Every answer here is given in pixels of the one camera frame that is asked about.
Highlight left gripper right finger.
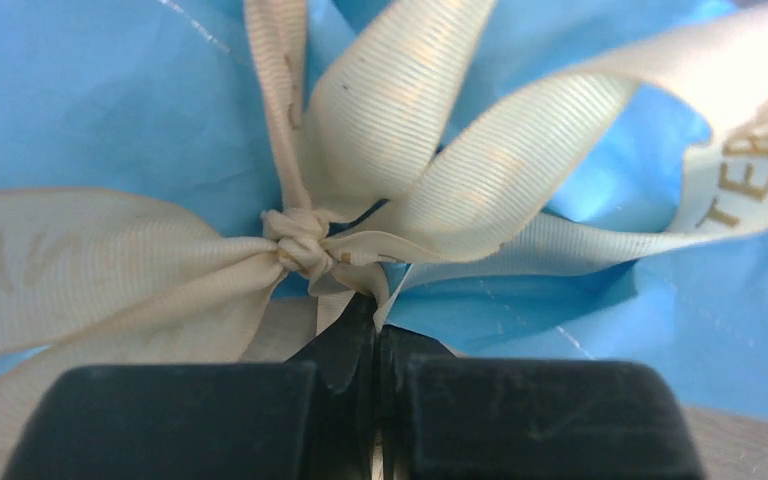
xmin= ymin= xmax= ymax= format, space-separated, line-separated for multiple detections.
xmin=379 ymin=326 xmax=705 ymax=479

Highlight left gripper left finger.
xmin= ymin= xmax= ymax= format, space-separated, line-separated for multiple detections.
xmin=4 ymin=295 xmax=376 ymax=479

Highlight blue paper flower bouquet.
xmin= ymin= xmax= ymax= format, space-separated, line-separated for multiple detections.
xmin=0 ymin=1 xmax=768 ymax=417

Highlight cream ribbon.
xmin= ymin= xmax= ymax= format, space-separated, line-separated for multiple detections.
xmin=0 ymin=1 xmax=768 ymax=475

